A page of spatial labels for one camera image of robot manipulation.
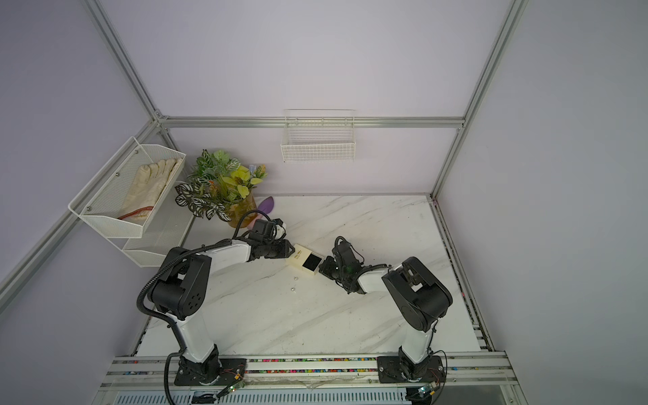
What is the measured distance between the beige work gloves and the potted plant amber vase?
84 mm

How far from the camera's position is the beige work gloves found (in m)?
0.73

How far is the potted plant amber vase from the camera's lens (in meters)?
0.90
